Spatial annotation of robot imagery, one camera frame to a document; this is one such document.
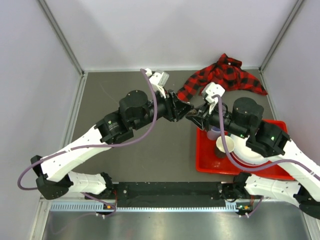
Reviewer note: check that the red plastic tray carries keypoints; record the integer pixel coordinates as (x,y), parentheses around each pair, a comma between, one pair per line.
(207,162)

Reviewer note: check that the glitter nail polish bottle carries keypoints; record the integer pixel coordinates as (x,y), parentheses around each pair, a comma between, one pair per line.
(192,112)

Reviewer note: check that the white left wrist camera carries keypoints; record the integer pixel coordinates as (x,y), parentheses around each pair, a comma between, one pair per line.
(158,80)

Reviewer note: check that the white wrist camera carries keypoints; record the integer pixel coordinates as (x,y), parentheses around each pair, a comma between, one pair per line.
(209,92)
(158,80)

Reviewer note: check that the white slotted cable duct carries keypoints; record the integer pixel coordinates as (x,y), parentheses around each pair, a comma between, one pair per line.
(99,207)

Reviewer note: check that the white paper cup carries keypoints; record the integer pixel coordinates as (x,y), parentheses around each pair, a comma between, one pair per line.
(223,146)

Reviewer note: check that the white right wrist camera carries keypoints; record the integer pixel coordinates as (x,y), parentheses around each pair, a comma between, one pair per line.
(209,92)

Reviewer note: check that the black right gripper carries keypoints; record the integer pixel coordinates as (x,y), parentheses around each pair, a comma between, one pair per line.
(203,121)

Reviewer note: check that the red black plaid shirt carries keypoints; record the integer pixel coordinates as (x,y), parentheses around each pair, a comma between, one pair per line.
(226,72)

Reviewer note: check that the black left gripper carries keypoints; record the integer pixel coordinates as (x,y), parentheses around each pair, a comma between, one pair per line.
(176,109)

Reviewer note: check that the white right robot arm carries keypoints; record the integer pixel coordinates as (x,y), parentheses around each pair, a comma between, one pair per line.
(269,141)

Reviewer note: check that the white plate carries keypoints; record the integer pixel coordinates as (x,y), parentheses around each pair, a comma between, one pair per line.
(244,154)

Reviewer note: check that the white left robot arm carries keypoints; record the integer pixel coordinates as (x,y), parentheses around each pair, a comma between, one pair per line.
(55,175)

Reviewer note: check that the lavender plastic cup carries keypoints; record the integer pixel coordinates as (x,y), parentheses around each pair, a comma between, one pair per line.
(214,133)

